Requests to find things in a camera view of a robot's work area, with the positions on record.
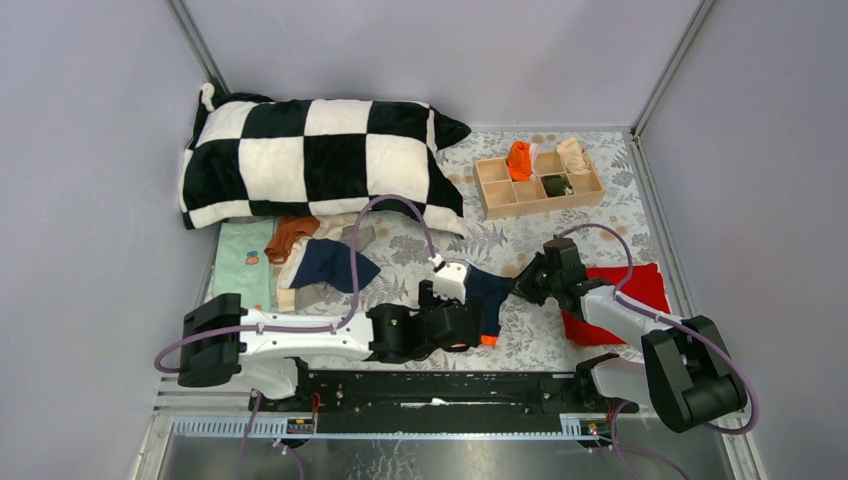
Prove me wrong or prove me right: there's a navy underwear orange trim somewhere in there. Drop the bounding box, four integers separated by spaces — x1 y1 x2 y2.
464 264 514 348

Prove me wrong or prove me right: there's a wooden compartment organizer box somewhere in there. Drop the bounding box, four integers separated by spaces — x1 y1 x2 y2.
473 148 605 220

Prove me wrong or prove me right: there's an orange underwear white trim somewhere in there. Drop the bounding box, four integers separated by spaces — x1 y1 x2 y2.
505 141 538 182

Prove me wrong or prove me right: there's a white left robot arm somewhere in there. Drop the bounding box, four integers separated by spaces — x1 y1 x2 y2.
177 281 484 411

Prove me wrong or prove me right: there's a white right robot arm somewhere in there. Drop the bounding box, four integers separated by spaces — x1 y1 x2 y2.
513 238 759 432

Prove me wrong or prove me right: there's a rolled dark green garment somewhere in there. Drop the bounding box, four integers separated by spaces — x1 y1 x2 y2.
541 174 574 198

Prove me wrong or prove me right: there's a floral bed sheet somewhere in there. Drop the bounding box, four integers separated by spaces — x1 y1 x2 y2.
185 130 690 374

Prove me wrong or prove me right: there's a red folded cloth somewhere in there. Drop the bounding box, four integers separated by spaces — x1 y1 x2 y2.
562 263 671 346

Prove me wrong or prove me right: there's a rolled beige garment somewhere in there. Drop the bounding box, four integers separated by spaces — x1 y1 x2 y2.
555 136 591 175

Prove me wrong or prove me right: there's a grey garment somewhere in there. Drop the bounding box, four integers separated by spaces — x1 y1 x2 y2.
329 227 376 293

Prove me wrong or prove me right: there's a plain navy garment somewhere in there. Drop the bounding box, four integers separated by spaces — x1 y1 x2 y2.
290 239 381 294

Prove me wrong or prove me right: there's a cream beige garment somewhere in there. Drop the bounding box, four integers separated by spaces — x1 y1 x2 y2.
271 213 356 312

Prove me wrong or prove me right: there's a rust brown garment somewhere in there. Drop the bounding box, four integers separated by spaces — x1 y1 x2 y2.
264 216 320 264

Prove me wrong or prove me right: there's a mint green printed cloth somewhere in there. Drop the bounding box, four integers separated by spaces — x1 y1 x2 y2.
210 219 274 311

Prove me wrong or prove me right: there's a black white checkered pillow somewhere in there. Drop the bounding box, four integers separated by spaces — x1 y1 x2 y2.
179 83 471 236

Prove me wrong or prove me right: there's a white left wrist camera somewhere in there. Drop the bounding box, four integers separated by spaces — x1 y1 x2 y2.
432 260 469 303

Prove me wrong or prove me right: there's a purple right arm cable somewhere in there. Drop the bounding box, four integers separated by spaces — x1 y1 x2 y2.
556 223 762 480

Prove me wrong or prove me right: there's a perforated metal cable tray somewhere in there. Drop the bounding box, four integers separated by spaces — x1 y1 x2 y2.
173 415 619 440

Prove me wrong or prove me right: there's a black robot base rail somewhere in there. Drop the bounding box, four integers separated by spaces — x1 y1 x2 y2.
249 361 621 423

